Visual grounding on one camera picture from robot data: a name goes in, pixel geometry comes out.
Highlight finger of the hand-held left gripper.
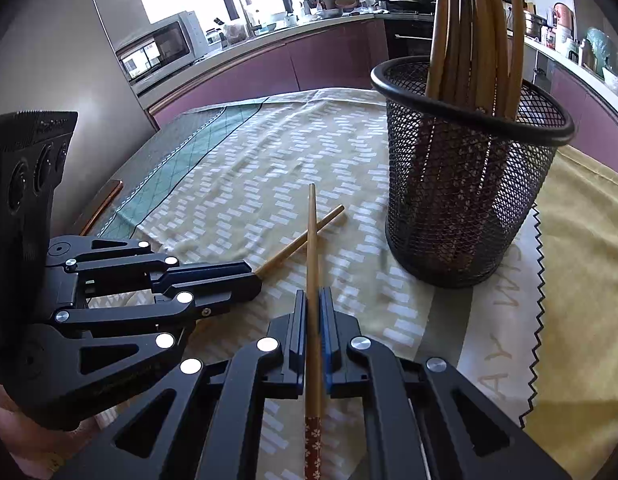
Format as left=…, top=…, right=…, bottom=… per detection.
left=19, top=275, right=264, bottom=431
left=46, top=235, right=258, bottom=286

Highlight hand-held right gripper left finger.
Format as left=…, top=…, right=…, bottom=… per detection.
left=54, top=290, right=310, bottom=480

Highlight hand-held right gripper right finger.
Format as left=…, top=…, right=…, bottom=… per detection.
left=319, top=287, right=572, bottom=480

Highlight red-ended wooden chopstick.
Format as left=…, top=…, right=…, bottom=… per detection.
left=303, top=182, right=324, bottom=480
left=253, top=204, right=346, bottom=277

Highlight black mesh utensil holder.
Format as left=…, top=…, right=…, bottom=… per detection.
left=370, top=56, right=576, bottom=289

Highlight bunch of chopsticks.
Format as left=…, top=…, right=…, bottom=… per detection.
left=409, top=0, right=527, bottom=261

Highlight person's left forearm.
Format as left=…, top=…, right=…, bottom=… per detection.
left=0, top=385, right=110, bottom=480

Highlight beige and green patterned tablecloth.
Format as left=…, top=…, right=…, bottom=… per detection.
left=82, top=87, right=490, bottom=480

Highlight white zigzag-edged cloth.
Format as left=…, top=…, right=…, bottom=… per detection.
left=419, top=200, right=547, bottom=428

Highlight long pink base cabinets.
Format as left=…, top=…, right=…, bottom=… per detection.
left=146, top=17, right=390, bottom=128

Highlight white microwave oven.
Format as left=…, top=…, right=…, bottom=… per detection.
left=115, top=10, right=206, bottom=86

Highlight yellow cloth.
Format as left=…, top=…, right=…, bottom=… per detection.
left=519, top=145, right=618, bottom=480

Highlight steel kitchen faucet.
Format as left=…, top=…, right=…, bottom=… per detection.
left=237, top=0, right=257, bottom=38

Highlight black built-in oven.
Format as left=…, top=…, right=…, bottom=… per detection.
left=384, top=19, right=437, bottom=61

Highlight curved pink base cabinets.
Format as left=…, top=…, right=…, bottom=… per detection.
left=551, top=67, right=618, bottom=181

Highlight steel cooking pot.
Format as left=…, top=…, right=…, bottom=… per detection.
left=523, top=9, right=547, bottom=41

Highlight pink rice cooker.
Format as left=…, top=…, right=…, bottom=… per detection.
left=553, top=2, right=574, bottom=41

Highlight teal plastic bag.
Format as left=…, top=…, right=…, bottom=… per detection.
left=586, top=27, right=618, bottom=78

